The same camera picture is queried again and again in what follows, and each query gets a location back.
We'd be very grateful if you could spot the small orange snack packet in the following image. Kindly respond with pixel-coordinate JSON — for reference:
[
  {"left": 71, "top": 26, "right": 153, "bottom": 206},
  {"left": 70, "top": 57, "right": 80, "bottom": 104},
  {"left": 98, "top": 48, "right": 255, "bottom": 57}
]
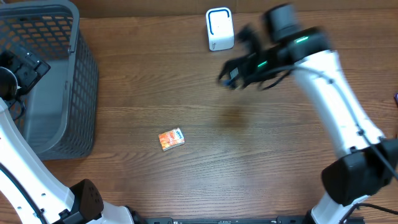
[{"left": 159, "top": 128, "right": 185, "bottom": 151}]

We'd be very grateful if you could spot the red purple pad package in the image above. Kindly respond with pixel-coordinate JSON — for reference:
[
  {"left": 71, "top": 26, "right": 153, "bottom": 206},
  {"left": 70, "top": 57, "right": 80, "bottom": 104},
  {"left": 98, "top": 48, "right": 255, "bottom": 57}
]
[{"left": 394, "top": 93, "right": 398, "bottom": 106}]

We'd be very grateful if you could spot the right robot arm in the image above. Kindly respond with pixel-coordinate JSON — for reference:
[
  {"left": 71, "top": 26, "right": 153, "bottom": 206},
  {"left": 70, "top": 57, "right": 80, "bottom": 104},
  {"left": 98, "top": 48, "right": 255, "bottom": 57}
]
[{"left": 218, "top": 4, "right": 397, "bottom": 223}]

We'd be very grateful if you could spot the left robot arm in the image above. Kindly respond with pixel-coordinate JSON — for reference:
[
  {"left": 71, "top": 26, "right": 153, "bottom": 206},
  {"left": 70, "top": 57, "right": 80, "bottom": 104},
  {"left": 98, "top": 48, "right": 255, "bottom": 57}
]
[{"left": 1, "top": 49, "right": 145, "bottom": 224}]

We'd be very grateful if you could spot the white barcode scanner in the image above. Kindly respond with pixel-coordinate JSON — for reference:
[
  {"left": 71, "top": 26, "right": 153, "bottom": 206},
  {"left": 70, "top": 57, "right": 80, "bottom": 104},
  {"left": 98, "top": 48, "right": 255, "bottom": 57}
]
[{"left": 205, "top": 7, "right": 234, "bottom": 52}]

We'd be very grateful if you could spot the dark grey plastic basket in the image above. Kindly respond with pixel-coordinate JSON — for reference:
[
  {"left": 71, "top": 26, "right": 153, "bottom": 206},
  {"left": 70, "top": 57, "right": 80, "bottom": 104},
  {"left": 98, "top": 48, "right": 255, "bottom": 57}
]
[{"left": 1, "top": 1, "right": 99, "bottom": 161}]

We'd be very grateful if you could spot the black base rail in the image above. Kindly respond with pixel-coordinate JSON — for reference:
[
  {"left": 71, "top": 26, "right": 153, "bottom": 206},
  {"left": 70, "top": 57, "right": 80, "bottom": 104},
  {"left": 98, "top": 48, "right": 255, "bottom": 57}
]
[{"left": 146, "top": 215, "right": 313, "bottom": 224}]

